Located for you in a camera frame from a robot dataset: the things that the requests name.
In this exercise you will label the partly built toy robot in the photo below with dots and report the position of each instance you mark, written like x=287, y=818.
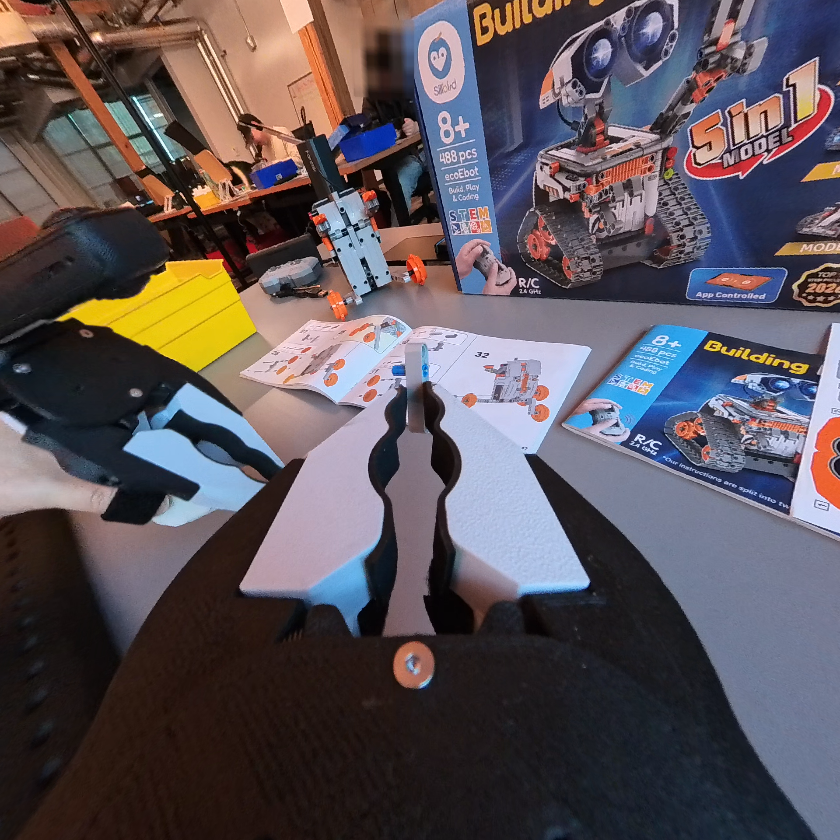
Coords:
x=354, y=243

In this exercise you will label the yellow plastic bin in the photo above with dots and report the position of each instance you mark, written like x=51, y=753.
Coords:
x=184, y=315

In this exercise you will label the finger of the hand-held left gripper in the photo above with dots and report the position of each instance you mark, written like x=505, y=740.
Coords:
x=203, y=410
x=190, y=472

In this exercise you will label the black floor lamp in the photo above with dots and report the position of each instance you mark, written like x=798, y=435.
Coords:
x=131, y=111

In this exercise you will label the small black box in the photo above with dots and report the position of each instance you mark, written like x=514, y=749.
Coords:
x=443, y=250

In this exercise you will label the blue plastic bin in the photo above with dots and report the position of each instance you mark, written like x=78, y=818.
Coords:
x=367, y=141
x=275, y=174

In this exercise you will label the grey desk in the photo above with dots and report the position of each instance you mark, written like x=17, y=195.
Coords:
x=689, y=590

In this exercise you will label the robot kit box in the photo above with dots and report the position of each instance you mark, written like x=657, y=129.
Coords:
x=623, y=164

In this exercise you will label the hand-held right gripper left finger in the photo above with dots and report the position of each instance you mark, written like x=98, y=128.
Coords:
x=315, y=525

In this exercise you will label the orange toy gear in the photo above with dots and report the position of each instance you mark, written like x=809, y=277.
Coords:
x=415, y=269
x=337, y=305

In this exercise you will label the black flat case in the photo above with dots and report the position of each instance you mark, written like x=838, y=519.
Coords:
x=282, y=246

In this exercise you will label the short grey toy beam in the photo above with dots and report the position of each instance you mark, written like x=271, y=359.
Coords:
x=415, y=394

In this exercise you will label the grey battery motor unit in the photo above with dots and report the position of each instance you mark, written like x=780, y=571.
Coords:
x=289, y=272

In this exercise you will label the person's left hand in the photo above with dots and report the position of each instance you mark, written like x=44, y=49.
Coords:
x=39, y=479

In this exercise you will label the long wooden work table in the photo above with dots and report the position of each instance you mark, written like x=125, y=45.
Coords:
x=295, y=187

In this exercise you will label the metal air duct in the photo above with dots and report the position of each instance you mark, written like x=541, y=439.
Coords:
x=131, y=33

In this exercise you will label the black upright device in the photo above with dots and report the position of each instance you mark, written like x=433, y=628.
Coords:
x=320, y=164

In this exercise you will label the white paper notice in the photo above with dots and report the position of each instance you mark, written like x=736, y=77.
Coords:
x=300, y=16

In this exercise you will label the robot sticker sheet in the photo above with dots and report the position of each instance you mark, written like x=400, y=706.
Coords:
x=820, y=459

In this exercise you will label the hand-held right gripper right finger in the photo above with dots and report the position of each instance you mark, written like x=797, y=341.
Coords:
x=518, y=525

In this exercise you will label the blue instruction booklet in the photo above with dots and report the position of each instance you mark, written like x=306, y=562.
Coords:
x=689, y=413

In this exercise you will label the open white instruction booklet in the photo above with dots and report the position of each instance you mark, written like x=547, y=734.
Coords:
x=472, y=374

